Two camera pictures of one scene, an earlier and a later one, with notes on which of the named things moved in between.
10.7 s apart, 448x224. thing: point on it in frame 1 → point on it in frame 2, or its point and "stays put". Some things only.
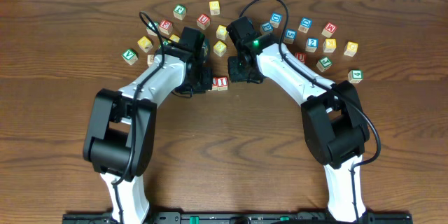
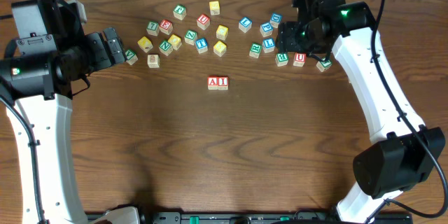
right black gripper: [234, 75] → [287, 40]
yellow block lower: [220, 48] stays put
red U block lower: [301, 56] stays put
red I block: [222, 83] stays put
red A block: [215, 84] stays put
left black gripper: [207, 84] → [101, 59]
